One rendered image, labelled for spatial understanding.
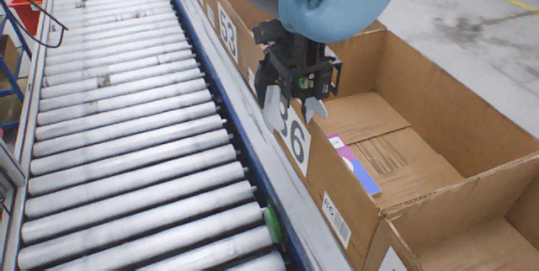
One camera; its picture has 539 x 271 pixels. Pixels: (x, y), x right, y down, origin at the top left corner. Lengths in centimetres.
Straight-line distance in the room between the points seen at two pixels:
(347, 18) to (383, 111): 68
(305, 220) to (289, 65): 30
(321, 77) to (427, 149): 42
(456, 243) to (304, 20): 56
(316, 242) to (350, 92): 41
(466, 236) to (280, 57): 44
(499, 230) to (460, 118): 20
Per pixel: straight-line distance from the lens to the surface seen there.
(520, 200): 72
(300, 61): 42
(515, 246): 72
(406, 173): 74
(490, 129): 70
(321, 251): 61
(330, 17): 18
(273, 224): 69
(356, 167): 70
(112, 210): 89
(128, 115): 111
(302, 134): 61
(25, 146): 114
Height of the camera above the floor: 142
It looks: 42 degrees down
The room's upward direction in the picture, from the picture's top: straight up
